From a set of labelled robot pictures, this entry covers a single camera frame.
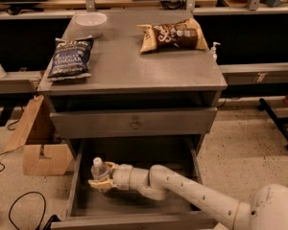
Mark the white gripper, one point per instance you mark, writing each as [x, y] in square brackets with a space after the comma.
[121, 174]

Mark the clear plastic water bottle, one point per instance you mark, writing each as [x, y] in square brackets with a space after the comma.
[99, 170]

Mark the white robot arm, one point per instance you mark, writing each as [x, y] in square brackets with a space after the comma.
[267, 211]

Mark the grey open middle drawer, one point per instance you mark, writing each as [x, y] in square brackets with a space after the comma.
[90, 209]

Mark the grey upper drawer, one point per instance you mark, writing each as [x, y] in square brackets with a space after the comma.
[136, 122]

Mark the grey drawer cabinet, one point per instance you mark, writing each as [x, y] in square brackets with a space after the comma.
[123, 78]

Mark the small pump dispenser bottle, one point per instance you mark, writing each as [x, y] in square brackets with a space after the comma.
[213, 50]

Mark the cardboard box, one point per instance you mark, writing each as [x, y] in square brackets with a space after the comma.
[43, 151]

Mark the blue vinegar chip bag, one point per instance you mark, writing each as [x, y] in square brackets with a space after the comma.
[70, 59]

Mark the brown and yellow snack bag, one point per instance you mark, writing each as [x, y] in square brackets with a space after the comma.
[184, 34]

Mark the black table leg stand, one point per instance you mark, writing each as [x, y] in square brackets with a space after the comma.
[280, 122]

